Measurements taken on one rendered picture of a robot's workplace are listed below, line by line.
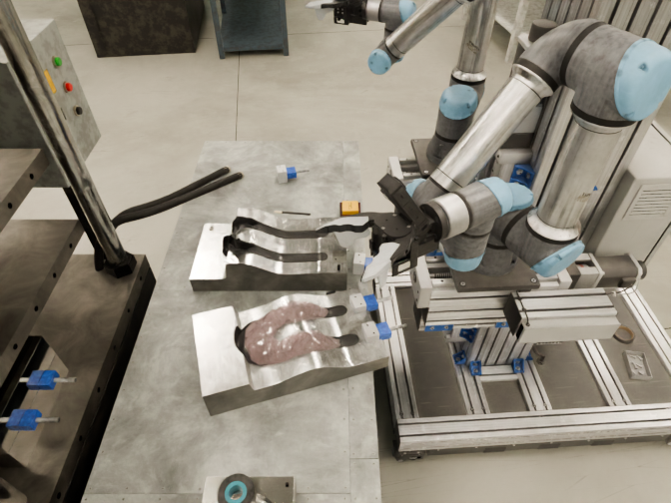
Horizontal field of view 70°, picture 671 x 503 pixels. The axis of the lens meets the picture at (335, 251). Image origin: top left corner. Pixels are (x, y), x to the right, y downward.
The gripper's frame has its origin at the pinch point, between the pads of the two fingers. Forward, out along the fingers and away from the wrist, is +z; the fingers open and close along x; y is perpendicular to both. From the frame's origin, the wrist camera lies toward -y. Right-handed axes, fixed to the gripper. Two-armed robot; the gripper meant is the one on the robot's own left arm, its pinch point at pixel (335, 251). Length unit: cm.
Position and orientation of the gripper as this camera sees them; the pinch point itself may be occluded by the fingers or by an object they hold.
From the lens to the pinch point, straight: 75.5
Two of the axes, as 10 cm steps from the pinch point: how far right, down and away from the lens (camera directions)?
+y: 0.7, 7.8, 6.3
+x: -4.9, -5.2, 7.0
